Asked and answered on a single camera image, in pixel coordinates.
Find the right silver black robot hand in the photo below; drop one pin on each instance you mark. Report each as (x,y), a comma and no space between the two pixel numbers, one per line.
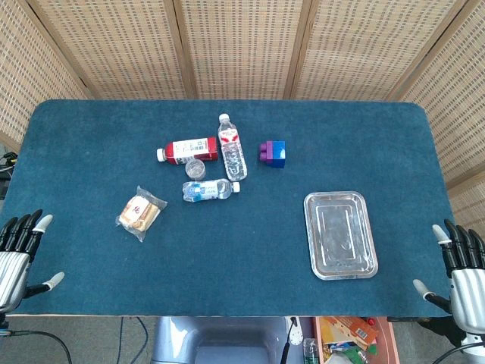
(468,288)

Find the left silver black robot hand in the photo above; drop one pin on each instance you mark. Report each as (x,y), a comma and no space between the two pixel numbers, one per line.
(15,261)

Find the packaged bread snack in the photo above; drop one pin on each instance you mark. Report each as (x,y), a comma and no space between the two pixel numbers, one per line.
(139,215)

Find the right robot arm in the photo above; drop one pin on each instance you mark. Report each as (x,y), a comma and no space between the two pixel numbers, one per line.
(475,344)

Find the rectangular metal tray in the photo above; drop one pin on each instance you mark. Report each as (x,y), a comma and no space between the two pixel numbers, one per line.
(339,235)

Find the pink storage box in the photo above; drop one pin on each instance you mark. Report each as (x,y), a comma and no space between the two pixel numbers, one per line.
(386,333)

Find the orange cardboard carton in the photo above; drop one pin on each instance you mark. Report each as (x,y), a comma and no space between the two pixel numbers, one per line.
(348,331)

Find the green snack packet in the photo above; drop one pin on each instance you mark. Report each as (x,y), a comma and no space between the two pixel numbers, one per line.
(350,356)

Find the small clear plastic bottle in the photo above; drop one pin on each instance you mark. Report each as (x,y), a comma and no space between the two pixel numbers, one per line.
(310,350)

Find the small clear round container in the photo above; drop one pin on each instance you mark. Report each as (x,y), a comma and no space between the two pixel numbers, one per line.
(196,169)

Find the clear water bottle blue label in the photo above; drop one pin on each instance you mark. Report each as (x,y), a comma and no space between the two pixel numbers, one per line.
(206,190)

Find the red juice bottle white cap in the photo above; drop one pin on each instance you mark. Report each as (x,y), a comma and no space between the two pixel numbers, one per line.
(191,149)

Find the grey blue robot torso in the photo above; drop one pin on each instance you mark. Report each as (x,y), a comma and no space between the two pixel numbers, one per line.
(219,339)

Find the blue table cloth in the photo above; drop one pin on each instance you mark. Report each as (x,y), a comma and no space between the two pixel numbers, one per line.
(235,258)

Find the blue building block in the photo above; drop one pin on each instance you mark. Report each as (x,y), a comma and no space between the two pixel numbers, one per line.
(279,153)

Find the purple building block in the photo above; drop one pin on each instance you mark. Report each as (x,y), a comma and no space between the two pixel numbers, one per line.
(267,151)

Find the clear water bottle red label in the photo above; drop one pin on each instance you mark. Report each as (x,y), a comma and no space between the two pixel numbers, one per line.
(232,151)

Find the woven bamboo folding screen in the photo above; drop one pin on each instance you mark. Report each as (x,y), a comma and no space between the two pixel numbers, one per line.
(242,49)

